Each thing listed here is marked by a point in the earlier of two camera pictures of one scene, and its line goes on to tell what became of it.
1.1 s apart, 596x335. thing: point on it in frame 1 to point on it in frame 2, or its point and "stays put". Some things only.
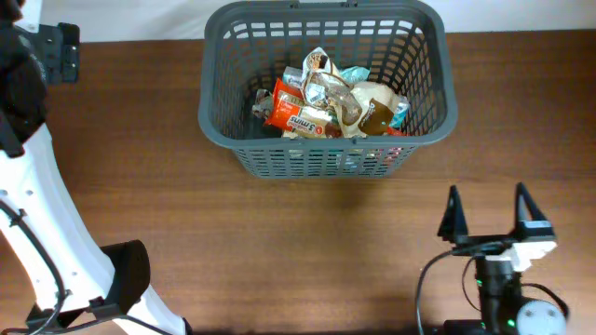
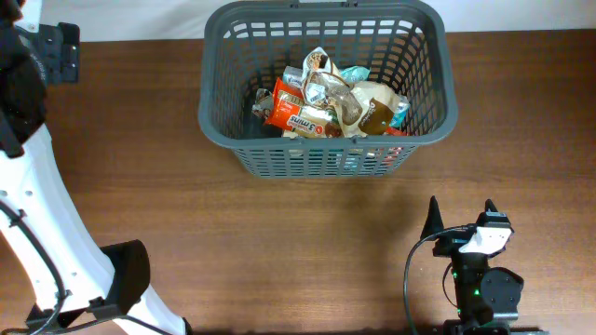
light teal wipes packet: x=354 y=74 stays put
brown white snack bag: x=361 y=109 stays put
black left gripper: x=60 y=48 stays put
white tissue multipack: x=294 y=75 to x=379 y=102
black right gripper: x=453 y=230 to x=450 y=243
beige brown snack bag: x=264 y=103 stays put
